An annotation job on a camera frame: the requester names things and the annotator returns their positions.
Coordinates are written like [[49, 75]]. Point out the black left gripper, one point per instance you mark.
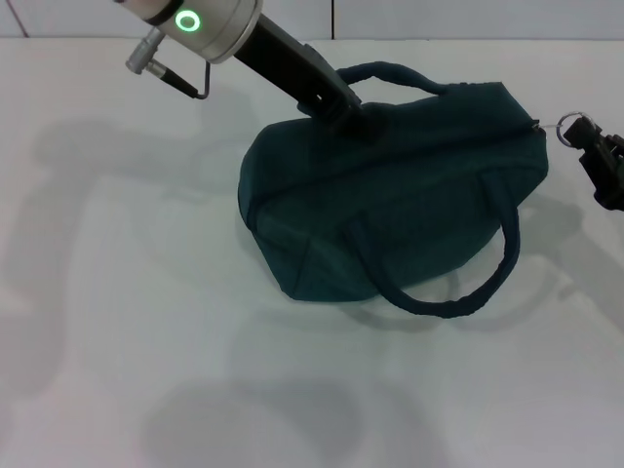
[[297, 68]]

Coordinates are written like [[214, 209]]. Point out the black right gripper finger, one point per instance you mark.
[[590, 134], [607, 180]]

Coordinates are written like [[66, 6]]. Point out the dark teal fabric lunch bag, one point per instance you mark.
[[390, 205]]

